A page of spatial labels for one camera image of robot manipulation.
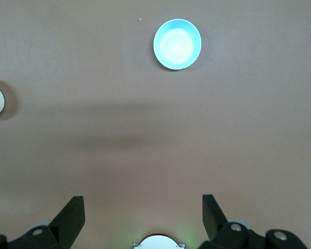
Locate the blue bowl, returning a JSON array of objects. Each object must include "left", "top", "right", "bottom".
[{"left": 152, "top": 18, "right": 202, "bottom": 71}]

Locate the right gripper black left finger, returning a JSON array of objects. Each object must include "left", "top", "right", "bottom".
[{"left": 0, "top": 196, "right": 86, "bottom": 249}]

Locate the brown table cover sheet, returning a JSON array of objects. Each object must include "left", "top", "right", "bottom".
[{"left": 0, "top": 0, "right": 311, "bottom": 249}]

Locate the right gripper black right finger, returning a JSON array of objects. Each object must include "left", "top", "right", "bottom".
[{"left": 198, "top": 193, "right": 309, "bottom": 249}]

